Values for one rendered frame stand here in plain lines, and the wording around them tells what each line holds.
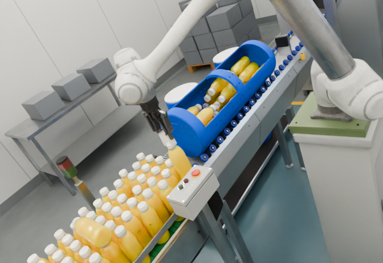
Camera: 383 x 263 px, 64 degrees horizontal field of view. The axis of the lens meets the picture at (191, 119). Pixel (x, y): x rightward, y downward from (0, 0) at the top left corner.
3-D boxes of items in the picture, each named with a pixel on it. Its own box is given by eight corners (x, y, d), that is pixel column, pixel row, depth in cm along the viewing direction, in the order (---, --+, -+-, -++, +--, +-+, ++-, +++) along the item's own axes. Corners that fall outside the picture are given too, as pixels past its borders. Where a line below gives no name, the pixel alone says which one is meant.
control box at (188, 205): (220, 185, 132) (212, 167, 127) (193, 221, 120) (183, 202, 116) (202, 181, 139) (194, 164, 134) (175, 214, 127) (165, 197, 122)
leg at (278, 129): (294, 164, 271) (276, 104, 243) (291, 169, 267) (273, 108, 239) (288, 164, 275) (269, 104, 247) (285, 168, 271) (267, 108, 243)
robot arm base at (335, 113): (369, 94, 139) (367, 84, 136) (351, 122, 127) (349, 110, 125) (329, 93, 152) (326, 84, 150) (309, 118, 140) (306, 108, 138)
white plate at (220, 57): (233, 45, 275) (234, 46, 275) (207, 59, 270) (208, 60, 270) (250, 48, 250) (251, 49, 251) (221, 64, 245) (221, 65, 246)
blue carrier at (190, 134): (280, 77, 208) (271, 37, 195) (210, 162, 158) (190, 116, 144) (244, 77, 227) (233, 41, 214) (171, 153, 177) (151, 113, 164)
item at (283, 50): (292, 52, 239) (288, 34, 232) (290, 55, 237) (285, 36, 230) (280, 54, 246) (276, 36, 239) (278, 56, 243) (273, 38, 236)
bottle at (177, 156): (197, 170, 144) (180, 139, 135) (194, 181, 138) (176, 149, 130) (183, 173, 146) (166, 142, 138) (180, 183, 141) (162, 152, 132)
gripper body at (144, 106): (159, 93, 122) (169, 112, 126) (146, 93, 128) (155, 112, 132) (147, 104, 118) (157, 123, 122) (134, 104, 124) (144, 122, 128)
